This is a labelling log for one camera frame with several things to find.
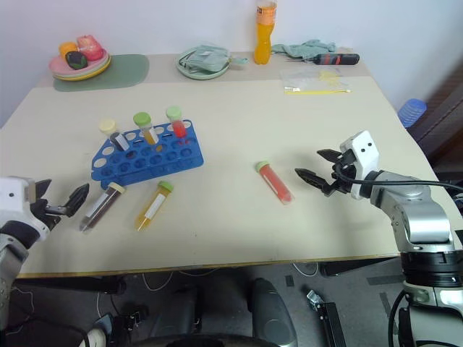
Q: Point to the black caster bracket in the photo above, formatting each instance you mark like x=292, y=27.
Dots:
x=325, y=318

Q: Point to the blue plastic test tube rack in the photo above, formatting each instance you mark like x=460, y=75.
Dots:
x=162, y=160

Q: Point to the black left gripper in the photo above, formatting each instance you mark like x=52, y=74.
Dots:
x=45, y=213

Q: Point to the light green plate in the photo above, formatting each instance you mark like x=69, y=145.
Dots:
x=101, y=68

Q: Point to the dark toy fruit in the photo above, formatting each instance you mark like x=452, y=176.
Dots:
x=76, y=59

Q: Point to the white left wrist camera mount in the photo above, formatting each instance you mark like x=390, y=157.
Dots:
x=14, y=195

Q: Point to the pink toy fruit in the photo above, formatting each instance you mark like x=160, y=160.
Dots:
x=89, y=47

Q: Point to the clear plastic zip bag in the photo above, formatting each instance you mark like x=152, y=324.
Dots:
x=311, y=81

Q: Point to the cream-capped tube with dark liquid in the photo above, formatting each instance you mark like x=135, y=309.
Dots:
x=103, y=204
x=108, y=127

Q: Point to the mint green round plate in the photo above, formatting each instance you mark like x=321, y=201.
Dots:
x=202, y=73

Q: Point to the green placemat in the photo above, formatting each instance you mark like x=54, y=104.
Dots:
x=126, y=72

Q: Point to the dark chair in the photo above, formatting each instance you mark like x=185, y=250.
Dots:
x=446, y=119

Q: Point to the orange toy fruit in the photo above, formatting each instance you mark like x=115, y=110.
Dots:
x=67, y=48

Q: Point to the green cloth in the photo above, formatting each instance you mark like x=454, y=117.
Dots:
x=302, y=50

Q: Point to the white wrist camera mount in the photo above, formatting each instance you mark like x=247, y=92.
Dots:
x=365, y=152
x=14, y=195

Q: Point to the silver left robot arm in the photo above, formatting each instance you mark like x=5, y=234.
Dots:
x=14, y=253

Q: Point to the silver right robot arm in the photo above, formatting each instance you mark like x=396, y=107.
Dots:
x=423, y=224

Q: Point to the dark rounded shape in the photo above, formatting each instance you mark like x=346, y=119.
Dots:
x=273, y=314

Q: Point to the green-capped tube with red liquid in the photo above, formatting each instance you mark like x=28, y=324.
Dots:
x=276, y=184
x=174, y=114

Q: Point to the blue ribbed water jug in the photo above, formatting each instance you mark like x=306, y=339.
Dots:
x=412, y=112

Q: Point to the black table frame bar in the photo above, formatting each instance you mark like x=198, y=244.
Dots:
x=72, y=285
x=358, y=267

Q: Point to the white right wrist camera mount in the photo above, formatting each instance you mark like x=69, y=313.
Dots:
x=365, y=152

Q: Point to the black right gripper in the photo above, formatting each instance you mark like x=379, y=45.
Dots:
x=341, y=180

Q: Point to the orange drink bottle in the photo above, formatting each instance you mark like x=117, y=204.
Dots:
x=264, y=39

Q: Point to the pink plate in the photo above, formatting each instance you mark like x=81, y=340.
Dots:
x=58, y=66

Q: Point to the yellow plate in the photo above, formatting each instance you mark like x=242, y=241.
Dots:
x=94, y=75

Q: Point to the black and red screwdriver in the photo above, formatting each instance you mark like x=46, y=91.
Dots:
x=336, y=59

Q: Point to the green-capped tube with orange liquid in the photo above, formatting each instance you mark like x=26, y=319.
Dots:
x=142, y=120
x=155, y=204

